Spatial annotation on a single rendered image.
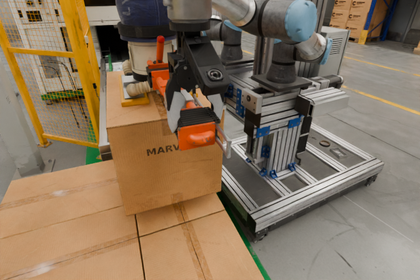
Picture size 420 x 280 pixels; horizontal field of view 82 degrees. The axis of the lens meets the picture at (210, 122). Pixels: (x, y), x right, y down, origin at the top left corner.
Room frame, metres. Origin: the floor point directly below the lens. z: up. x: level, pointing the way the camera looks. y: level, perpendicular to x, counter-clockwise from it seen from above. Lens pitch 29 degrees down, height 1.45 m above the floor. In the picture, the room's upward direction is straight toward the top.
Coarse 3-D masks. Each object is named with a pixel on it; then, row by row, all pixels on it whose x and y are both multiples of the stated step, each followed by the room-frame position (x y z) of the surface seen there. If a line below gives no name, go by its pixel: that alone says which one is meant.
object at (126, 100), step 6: (120, 78) 1.05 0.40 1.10; (120, 84) 0.97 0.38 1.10; (120, 90) 0.91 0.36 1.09; (120, 96) 0.86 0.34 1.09; (126, 96) 0.84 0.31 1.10; (138, 96) 0.84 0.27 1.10; (144, 96) 0.85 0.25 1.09; (126, 102) 0.80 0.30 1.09; (132, 102) 0.81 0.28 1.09; (138, 102) 0.81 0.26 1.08; (144, 102) 0.82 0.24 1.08
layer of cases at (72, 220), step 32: (32, 192) 0.91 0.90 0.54; (64, 192) 0.91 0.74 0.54; (96, 192) 0.91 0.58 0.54; (0, 224) 0.72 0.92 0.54; (32, 224) 0.72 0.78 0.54; (64, 224) 0.72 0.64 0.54; (96, 224) 0.72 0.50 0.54; (128, 224) 0.72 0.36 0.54; (160, 224) 0.72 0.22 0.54; (192, 224) 0.72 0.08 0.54; (224, 224) 0.72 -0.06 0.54; (0, 256) 0.57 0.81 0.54; (32, 256) 0.57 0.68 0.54; (64, 256) 0.57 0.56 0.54; (96, 256) 0.57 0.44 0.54; (128, 256) 0.57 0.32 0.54; (160, 256) 0.57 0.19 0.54; (192, 256) 0.57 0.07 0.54; (224, 256) 0.57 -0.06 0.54
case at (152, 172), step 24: (120, 72) 1.20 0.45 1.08; (120, 120) 0.70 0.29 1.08; (144, 120) 0.70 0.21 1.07; (120, 144) 0.66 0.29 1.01; (144, 144) 0.68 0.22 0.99; (168, 144) 0.71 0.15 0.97; (216, 144) 0.78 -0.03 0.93; (120, 168) 0.65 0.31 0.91; (144, 168) 0.68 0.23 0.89; (168, 168) 0.71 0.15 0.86; (192, 168) 0.74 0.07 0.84; (216, 168) 0.78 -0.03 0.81; (144, 192) 0.68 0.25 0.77; (168, 192) 0.71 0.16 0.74; (192, 192) 0.74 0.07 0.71
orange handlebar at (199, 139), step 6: (150, 60) 0.91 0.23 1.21; (156, 78) 0.72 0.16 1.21; (162, 84) 0.64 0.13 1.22; (162, 90) 0.62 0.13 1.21; (192, 102) 0.54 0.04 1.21; (204, 132) 0.40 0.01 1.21; (210, 132) 0.40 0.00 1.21; (186, 138) 0.39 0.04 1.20; (192, 138) 0.38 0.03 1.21; (198, 138) 0.38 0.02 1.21; (204, 138) 0.38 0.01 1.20; (210, 138) 0.39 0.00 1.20; (198, 144) 0.38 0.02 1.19
